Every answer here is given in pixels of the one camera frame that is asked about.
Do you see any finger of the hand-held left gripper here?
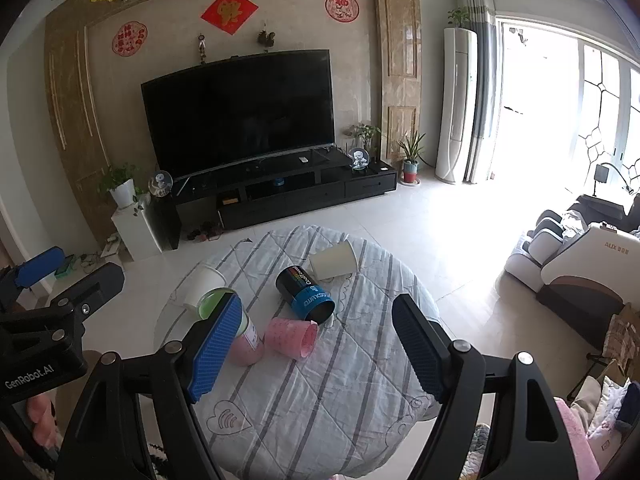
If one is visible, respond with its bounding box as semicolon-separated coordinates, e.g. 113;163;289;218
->
0;261;126;341
0;246;68;311

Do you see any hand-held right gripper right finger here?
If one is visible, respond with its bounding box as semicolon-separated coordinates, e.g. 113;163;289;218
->
391;292;573;480

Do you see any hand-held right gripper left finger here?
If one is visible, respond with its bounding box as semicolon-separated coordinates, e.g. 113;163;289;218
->
54;292;244;480

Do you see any green and pink cup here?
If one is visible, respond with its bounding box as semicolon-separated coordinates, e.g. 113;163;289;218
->
196;287;266;367

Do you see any white paper cup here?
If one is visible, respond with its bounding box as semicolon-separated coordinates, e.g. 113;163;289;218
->
182;265;226;311

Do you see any pink ribbed cup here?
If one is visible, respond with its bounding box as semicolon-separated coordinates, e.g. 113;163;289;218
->
264;316;318;359

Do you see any black and blue cup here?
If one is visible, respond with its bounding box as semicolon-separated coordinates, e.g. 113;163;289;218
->
275;265;337;322

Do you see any cream paper cup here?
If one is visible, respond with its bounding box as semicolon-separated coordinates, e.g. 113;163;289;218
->
308;241;360;282

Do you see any trailing plant in white pot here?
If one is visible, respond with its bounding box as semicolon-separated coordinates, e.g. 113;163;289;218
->
97;162;151;218

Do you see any round table striped cloth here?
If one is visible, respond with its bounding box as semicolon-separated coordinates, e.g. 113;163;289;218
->
155;225;441;480

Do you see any black television stand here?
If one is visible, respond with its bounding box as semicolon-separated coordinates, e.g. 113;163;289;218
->
145;152;398;251

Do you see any person's pink fluffy clothing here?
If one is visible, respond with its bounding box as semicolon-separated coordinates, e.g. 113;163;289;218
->
554;397;601;480

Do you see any potted plant in blue pot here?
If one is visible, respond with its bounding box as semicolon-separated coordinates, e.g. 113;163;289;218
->
397;130;426;186

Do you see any white and brown massage chair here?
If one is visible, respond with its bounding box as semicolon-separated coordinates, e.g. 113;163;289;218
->
505;192;640;333

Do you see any pile of clothes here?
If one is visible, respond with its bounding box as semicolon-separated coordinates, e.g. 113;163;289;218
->
570;375;640;466

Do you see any cardboard box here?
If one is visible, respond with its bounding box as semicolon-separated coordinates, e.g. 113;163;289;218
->
606;302;640;376

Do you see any large black television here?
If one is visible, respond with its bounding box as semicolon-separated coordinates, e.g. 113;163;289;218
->
141;49;337;181

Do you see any leafy plant in vase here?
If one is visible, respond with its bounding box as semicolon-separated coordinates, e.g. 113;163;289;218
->
345;124;383;161

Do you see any round red paper cutting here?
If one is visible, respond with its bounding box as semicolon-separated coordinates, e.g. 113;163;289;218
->
325;0;360;22
111;21;148;55

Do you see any white standing air conditioner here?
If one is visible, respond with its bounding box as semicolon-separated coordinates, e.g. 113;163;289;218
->
435;27;478;184

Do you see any grey striped curtain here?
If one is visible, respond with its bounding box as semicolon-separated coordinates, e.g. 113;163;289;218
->
459;0;498;183

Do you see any white pedestal cabinet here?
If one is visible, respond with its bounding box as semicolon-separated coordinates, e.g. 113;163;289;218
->
111;204;163;261

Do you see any red diamond wall decoration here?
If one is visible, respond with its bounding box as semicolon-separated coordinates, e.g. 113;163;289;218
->
201;0;259;36

